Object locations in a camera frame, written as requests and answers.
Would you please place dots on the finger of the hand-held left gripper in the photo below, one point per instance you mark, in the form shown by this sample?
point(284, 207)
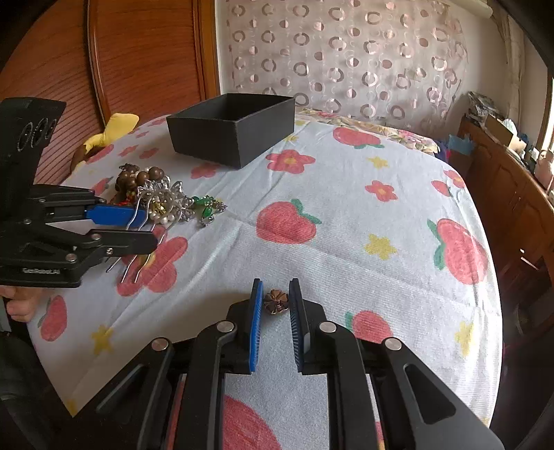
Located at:
point(114, 215)
point(130, 243)

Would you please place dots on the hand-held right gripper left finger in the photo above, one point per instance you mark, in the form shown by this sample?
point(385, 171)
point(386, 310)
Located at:
point(256, 333)

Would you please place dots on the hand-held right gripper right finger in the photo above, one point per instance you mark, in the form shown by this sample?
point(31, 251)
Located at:
point(296, 333)

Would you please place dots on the brown flower brooch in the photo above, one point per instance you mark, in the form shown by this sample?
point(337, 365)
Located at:
point(275, 301)

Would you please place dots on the silver pearl hair comb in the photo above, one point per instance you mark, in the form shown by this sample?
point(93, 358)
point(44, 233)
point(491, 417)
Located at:
point(163, 202)

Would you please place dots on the black box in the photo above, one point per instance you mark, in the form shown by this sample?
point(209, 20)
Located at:
point(203, 138)

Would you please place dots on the green bead jewelry piece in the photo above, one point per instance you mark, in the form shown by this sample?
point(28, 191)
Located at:
point(207, 212)

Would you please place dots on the person's left hand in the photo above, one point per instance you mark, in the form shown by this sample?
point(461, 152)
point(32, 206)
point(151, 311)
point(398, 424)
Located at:
point(19, 308)

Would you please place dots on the yellow plush toy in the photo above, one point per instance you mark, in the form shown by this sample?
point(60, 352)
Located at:
point(117, 125)

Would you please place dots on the strawberry printed blanket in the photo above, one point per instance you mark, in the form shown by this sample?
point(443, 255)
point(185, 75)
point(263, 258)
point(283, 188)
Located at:
point(346, 242)

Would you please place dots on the wooden headboard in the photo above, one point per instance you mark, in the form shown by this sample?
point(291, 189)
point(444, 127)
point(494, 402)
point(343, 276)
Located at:
point(143, 56)

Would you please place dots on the floral bed sheet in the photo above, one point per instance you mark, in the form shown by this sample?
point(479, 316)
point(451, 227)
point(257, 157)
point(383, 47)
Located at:
point(407, 138)

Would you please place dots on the wooden cabinet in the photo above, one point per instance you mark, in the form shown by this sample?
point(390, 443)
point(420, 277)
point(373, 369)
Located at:
point(493, 181)

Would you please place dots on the blue cloth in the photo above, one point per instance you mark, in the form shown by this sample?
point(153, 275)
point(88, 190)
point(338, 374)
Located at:
point(459, 145)

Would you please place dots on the cardboard box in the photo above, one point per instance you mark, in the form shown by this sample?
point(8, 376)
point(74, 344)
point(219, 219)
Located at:
point(502, 130)

